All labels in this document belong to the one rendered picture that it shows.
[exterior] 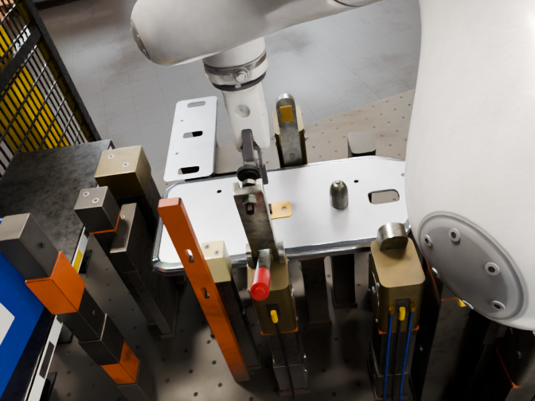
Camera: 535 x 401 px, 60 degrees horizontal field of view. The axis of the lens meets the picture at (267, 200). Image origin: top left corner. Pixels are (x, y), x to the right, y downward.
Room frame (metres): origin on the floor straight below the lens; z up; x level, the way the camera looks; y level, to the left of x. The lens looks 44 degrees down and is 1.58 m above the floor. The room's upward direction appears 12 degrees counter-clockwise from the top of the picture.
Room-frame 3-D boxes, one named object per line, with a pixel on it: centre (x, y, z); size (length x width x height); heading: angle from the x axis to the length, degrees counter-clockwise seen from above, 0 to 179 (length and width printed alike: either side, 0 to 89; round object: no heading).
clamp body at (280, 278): (0.39, 0.02, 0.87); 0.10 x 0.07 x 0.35; 174
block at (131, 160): (0.73, 0.26, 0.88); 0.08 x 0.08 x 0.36; 84
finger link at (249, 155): (0.52, 0.01, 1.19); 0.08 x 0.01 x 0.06; 174
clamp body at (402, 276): (0.35, -0.15, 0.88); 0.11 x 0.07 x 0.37; 174
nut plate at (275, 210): (0.57, 0.00, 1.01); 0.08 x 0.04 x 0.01; 84
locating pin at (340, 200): (0.56, -0.12, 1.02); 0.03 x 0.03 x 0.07
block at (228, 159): (0.78, 0.06, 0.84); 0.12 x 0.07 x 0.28; 174
